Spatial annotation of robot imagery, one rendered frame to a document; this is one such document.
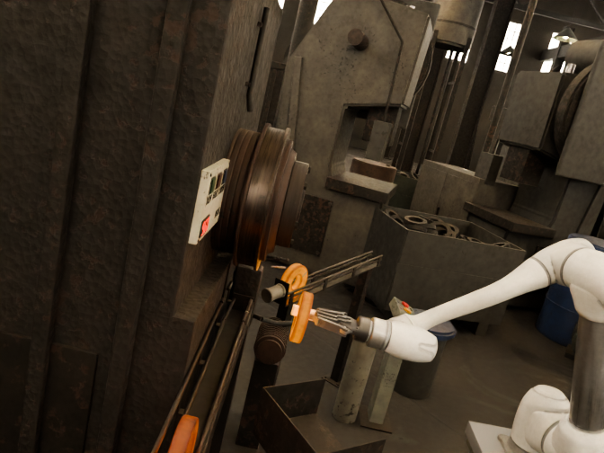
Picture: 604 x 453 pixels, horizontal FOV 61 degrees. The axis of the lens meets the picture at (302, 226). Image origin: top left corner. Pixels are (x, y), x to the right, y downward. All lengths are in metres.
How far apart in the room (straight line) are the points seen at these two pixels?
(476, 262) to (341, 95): 1.68
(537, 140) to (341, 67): 1.85
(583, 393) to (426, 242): 2.20
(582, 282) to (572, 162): 3.24
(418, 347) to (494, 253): 2.60
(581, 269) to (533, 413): 0.60
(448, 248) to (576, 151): 1.50
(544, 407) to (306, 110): 3.07
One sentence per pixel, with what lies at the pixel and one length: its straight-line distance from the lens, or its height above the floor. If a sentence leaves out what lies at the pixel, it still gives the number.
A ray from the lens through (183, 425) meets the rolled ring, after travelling 1.14.
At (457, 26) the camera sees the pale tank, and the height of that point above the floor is 3.32.
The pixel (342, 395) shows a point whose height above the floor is 0.13.
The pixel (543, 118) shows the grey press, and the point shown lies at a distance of 5.02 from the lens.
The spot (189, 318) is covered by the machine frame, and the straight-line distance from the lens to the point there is 1.32.
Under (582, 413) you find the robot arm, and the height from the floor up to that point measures 0.74.
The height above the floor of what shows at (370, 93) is 1.61.
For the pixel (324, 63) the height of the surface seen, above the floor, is 1.76.
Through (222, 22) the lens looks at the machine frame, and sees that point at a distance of 1.19.
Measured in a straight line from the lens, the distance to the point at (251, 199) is 1.45.
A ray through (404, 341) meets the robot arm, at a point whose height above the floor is 0.85.
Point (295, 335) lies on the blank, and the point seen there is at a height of 0.80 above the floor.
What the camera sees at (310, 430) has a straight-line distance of 1.50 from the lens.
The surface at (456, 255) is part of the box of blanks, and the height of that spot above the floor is 0.61.
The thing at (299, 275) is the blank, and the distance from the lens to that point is 2.20.
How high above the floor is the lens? 1.45
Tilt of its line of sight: 14 degrees down
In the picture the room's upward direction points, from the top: 14 degrees clockwise
